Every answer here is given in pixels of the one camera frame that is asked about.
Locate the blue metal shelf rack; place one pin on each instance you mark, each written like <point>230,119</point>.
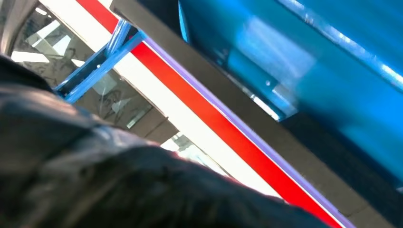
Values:
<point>314,47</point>

